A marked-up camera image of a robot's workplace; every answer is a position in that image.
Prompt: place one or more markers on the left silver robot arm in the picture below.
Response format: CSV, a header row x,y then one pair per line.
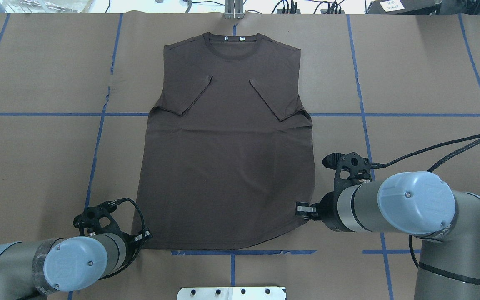
x,y
36,270

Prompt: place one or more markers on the white camera mast base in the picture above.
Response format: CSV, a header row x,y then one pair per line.
x,y
233,293

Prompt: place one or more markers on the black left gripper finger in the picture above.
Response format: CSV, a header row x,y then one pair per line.
x,y
142,237

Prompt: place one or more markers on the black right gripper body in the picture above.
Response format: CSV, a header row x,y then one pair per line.
x,y
326,209

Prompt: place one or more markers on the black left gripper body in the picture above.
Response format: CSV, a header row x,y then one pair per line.
x,y
128,249

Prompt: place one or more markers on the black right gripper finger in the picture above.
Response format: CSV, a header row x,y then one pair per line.
x,y
306,211

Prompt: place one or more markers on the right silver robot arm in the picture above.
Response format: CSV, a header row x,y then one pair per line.
x,y
419,204

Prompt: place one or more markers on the dark brown t-shirt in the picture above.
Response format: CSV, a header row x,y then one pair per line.
x,y
228,146

